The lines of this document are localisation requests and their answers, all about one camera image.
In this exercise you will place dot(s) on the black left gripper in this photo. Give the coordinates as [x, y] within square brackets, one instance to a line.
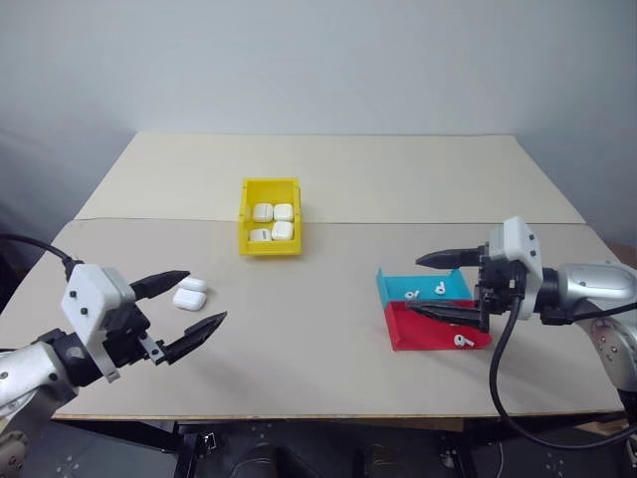
[127, 338]

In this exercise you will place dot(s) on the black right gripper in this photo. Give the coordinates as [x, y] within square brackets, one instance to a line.
[497, 289]

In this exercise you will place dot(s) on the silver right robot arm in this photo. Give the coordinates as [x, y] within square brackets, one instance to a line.
[592, 284]

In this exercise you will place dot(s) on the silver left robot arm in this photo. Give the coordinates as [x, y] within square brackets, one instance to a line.
[25, 368]

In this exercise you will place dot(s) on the yellow plastic bin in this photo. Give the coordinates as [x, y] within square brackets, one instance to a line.
[271, 248]

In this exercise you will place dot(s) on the blue plastic tray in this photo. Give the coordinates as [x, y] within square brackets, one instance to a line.
[398, 286]

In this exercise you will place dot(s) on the red plastic tray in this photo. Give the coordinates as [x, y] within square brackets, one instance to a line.
[423, 334]

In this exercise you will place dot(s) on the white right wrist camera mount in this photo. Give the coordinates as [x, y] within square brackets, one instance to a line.
[517, 244]

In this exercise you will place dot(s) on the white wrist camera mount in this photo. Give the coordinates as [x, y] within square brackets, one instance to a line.
[517, 244]
[87, 294]

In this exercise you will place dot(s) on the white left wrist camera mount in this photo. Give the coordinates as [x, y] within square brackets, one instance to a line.
[87, 294]

